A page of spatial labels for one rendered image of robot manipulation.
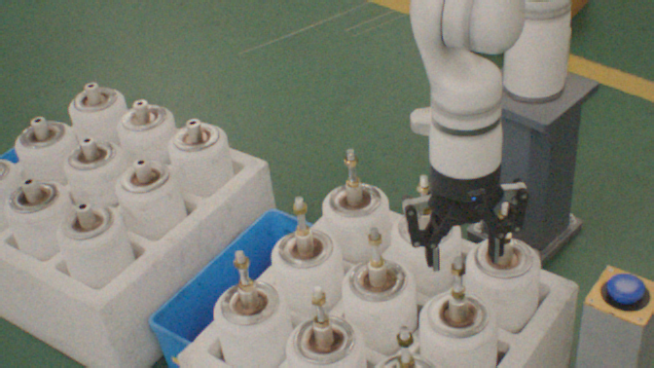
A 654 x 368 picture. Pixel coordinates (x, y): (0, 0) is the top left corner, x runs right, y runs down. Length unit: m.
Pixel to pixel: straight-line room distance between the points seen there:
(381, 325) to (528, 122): 0.40
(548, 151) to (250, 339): 0.56
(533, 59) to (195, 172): 0.55
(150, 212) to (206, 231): 0.10
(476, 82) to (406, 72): 1.17
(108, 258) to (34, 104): 0.88
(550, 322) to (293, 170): 0.73
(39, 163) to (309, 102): 0.67
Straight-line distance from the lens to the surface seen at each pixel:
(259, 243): 1.49
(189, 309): 1.41
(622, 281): 1.06
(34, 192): 1.41
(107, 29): 2.40
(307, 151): 1.81
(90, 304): 1.32
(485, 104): 0.87
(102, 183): 1.45
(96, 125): 1.58
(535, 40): 1.33
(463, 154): 0.90
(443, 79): 0.86
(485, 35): 0.82
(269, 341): 1.14
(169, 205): 1.38
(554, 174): 1.45
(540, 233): 1.51
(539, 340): 1.19
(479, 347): 1.10
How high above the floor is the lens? 1.07
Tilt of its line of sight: 38 degrees down
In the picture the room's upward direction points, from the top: 6 degrees counter-clockwise
